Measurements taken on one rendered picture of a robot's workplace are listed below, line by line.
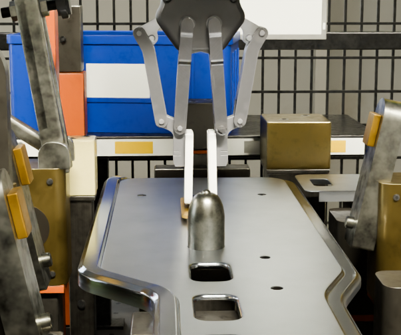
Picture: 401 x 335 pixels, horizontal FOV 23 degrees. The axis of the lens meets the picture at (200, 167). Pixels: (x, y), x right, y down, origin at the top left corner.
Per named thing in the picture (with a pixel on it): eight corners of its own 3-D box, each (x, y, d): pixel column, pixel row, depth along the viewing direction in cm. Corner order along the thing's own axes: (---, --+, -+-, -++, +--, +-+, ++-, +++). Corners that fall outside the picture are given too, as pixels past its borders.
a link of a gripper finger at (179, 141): (186, 115, 93) (155, 114, 93) (185, 166, 94) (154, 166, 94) (185, 113, 95) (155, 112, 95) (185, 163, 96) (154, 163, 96)
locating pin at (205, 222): (225, 268, 82) (226, 193, 81) (187, 269, 82) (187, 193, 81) (223, 258, 85) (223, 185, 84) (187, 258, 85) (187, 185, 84)
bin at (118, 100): (231, 134, 128) (232, 35, 126) (7, 131, 131) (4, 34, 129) (240, 119, 144) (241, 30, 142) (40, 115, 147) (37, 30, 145)
